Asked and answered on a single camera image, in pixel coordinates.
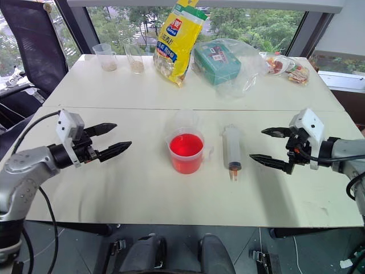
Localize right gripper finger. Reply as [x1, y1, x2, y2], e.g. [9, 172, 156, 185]
[261, 127, 291, 140]
[249, 154, 295, 175]

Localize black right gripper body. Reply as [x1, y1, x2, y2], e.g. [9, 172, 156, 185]
[285, 128, 312, 166]

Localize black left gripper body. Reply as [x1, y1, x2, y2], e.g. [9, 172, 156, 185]
[71, 131, 102, 166]

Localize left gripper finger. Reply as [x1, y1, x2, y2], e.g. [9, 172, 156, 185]
[83, 123, 118, 138]
[98, 140, 133, 164]

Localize clear plastic syringe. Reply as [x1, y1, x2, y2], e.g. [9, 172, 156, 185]
[220, 123, 244, 184]

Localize cup of red liquid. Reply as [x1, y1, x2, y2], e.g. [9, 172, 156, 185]
[164, 126, 215, 175]

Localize small empty clear cup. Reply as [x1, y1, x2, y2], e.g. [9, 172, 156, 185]
[170, 108, 198, 132]

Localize tall clear plastic cup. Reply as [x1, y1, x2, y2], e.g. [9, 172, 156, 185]
[123, 38, 145, 75]

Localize clear bag of mixed snacks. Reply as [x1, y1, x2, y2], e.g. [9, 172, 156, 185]
[285, 63, 311, 87]

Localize clear bag of red candies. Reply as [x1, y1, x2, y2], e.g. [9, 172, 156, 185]
[259, 51, 295, 76]

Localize teal box in plastic bag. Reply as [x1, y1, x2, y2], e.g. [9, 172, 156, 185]
[190, 37, 270, 99]

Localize white window sill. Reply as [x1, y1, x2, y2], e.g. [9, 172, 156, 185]
[317, 70, 365, 94]

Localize green cardboard box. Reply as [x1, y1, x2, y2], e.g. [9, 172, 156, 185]
[193, 42, 243, 87]

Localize white and black shoe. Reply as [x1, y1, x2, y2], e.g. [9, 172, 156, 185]
[5, 67, 27, 87]

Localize dark rounded robot leg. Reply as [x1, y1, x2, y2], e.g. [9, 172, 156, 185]
[117, 234, 168, 274]
[197, 233, 237, 274]

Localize black mesh office chair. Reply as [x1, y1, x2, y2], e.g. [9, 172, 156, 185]
[0, 0, 70, 134]

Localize yellow snack bag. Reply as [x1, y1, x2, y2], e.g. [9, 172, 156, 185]
[152, 0, 209, 89]

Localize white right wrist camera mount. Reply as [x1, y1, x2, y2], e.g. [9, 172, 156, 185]
[288, 108, 326, 171]

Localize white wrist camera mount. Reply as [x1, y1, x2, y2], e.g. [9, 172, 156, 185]
[55, 109, 86, 168]
[288, 108, 326, 171]

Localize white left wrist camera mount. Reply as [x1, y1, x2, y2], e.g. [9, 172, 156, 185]
[55, 109, 86, 168]

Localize clear measuring cup with handle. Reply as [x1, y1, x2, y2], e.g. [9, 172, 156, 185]
[92, 43, 119, 72]

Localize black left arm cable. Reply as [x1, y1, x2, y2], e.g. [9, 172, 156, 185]
[12, 110, 62, 271]

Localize white thin floor cable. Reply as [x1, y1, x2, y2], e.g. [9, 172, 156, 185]
[293, 236, 303, 274]

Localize black table leg bracket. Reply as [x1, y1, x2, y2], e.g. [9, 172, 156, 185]
[109, 239, 127, 257]
[249, 249, 282, 274]

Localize dark window frame post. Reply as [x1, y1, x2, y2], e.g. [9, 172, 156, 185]
[286, 10, 335, 58]
[53, 0, 95, 70]

